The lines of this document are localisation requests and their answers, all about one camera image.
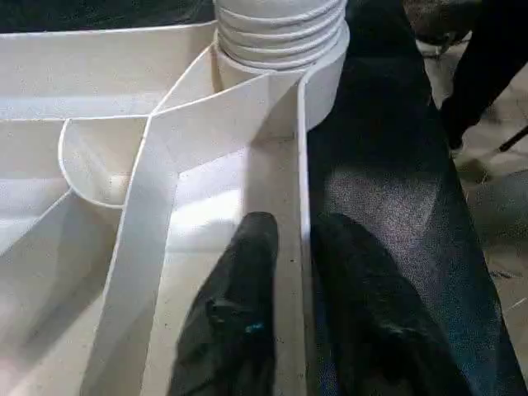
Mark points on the white plastic table top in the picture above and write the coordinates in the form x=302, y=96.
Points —
x=82, y=247

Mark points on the black metal bar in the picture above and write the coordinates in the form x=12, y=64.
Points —
x=515, y=140

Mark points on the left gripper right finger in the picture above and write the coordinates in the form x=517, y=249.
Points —
x=371, y=321

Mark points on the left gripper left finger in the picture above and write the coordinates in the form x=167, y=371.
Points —
x=235, y=321

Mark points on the white plastic table leg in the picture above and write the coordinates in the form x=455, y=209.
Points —
x=280, y=33

